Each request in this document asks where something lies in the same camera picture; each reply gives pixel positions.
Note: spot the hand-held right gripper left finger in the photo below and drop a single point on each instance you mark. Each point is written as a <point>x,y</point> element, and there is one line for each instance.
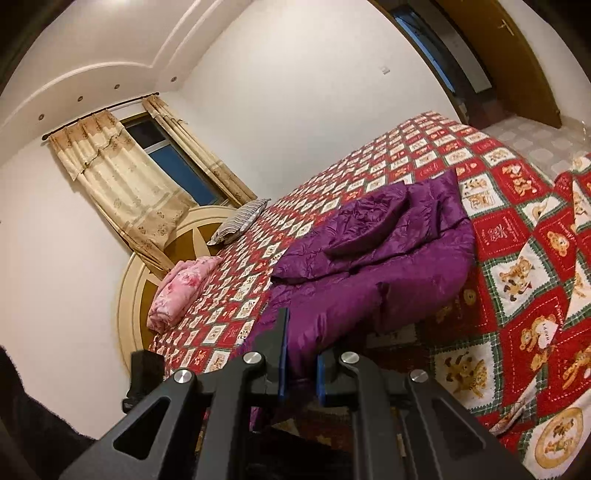
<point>284,360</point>

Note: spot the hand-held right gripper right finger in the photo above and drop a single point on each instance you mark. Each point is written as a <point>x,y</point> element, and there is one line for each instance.
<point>321,378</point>

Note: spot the purple hooded puffer jacket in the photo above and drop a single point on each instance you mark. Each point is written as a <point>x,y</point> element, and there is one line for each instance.
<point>369,258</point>

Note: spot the person's left forearm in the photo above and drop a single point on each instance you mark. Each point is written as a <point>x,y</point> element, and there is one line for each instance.
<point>27,415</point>

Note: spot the cream wooden headboard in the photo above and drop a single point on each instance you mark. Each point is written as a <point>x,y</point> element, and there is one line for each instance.
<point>134,295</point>

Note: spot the pink floral folded blanket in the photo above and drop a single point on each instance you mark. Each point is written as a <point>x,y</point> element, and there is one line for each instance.
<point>180,286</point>

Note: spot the striped pillow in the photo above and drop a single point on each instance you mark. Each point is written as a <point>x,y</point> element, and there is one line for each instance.
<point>240,219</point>

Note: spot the wide beige floral curtain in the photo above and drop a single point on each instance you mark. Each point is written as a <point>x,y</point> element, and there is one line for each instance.
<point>124,184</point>

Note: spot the window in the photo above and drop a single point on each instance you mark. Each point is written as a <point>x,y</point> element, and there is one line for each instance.
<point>184,170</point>

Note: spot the narrow beige floral curtain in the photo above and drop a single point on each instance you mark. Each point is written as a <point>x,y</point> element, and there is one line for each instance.
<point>203,152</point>

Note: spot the bed with red patterned sheet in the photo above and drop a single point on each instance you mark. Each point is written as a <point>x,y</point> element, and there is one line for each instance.
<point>508,230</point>

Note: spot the dark curtain rod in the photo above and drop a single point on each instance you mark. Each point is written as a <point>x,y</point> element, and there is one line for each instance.
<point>101,113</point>

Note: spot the brown wooden door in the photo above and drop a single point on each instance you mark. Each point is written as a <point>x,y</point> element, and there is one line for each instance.
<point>512,60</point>

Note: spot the brown door frame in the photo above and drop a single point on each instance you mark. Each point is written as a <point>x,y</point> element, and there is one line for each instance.
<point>413,51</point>

